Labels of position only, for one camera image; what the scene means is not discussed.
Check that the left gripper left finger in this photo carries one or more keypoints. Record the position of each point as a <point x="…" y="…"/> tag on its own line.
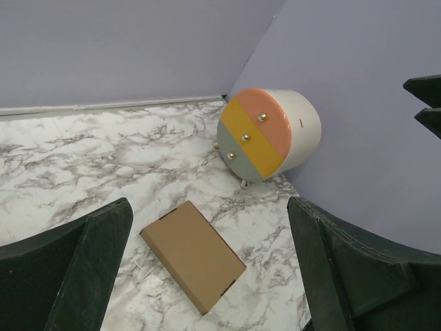
<point x="62" y="279"/>

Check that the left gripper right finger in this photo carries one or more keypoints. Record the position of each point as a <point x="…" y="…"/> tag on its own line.
<point x="357" y="280"/>

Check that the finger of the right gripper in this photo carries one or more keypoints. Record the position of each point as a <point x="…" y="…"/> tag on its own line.
<point x="427" y="89"/>
<point x="430" y="118"/>

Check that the brown cardboard box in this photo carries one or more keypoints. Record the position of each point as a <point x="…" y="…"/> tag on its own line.
<point x="199" y="260"/>

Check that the cream cylinder with coloured face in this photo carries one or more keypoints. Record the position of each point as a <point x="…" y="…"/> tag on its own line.
<point x="264" y="132"/>

